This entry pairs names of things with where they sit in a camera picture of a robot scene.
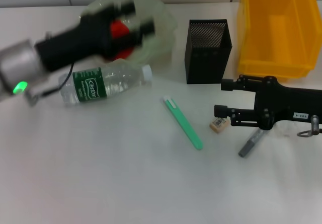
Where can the grey marker pen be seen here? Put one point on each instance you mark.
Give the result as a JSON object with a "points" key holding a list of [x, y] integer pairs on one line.
{"points": [[249, 146]]}

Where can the yellow plastic bin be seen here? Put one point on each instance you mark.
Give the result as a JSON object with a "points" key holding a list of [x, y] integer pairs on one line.
{"points": [[276, 32]]}

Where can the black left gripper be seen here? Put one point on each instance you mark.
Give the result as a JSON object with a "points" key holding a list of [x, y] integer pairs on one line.
{"points": [[75, 42]]}

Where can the beige eraser with barcode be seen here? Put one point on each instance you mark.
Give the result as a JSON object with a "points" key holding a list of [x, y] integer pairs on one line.
{"points": [[219, 125]]}

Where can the pale green glass fruit plate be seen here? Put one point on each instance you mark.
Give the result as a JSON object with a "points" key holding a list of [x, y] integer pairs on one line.
{"points": [[161, 27]]}

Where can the clear green-label water bottle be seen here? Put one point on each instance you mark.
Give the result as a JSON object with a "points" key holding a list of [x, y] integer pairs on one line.
{"points": [[113, 80]]}

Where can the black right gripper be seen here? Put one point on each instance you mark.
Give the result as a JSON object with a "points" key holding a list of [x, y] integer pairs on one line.
{"points": [[289, 103]]}

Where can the red-orange toy orange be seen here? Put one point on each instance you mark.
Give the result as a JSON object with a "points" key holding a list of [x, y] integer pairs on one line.
{"points": [[118, 27]]}

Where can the black mesh pen holder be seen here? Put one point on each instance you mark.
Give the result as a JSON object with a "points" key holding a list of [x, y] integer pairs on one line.
{"points": [[205, 63]]}

